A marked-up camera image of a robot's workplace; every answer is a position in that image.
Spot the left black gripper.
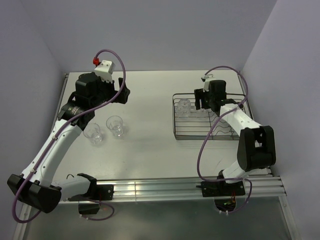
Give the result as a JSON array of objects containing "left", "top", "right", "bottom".
[{"left": 90, "top": 74, "right": 130, "bottom": 109}]

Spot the clear glass front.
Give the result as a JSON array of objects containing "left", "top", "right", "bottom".
[{"left": 188, "top": 106, "right": 209, "bottom": 118}]

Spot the tall clear glass back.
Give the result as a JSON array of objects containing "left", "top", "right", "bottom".
[{"left": 175, "top": 98, "right": 191, "bottom": 118}]

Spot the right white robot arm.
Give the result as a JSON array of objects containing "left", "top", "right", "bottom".
[{"left": 194, "top": 79, "right": 276, "bottom": 195}]

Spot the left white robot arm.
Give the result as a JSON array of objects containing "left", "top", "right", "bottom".
[{"left": 7, "top": 72, "right": 130, "bottom": 213}]

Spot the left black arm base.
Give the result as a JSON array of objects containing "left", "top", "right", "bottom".
[{"left": 67, "top": 184, "right": 115, "bottom": 218}]

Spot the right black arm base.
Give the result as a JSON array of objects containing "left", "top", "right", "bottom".
[{"left": 196, "top": 181, "right": 246, "bottom": 214}]

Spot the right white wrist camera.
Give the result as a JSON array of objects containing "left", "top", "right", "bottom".
[{"left": 201, "top": 74, "right": 216, "bottom": 92}]

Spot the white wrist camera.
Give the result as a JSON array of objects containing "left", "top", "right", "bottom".
[
  {"left": 93, "top": 60, "right": 115, "bottom": 84},
  {"left": 201, "top": 74, "right": 216, "bottom": 92}
]

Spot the black wire dish rack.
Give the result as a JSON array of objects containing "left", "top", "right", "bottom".
[{"left": 172, "top": 93, "right": 239, "bottom": 141}]

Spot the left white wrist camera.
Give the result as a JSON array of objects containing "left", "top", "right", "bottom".
[{"left": 93, "top": 60, "right": 115, "bottom": 84}]

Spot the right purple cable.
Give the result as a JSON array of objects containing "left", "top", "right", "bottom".
[{"left": 197, "top": 65, "right": 252, "bottom": 214}]

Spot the purple cable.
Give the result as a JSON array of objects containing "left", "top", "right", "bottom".
[
  {"left": 197, "top": 65, "right": 252, "bottom": 214},
  {"left": 12, "top": 50, "right": 126, "bottom": 224}
]

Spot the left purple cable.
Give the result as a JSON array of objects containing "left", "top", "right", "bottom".
[{"left": 12, "top": 50, "right": 126, "bottom": 224}]

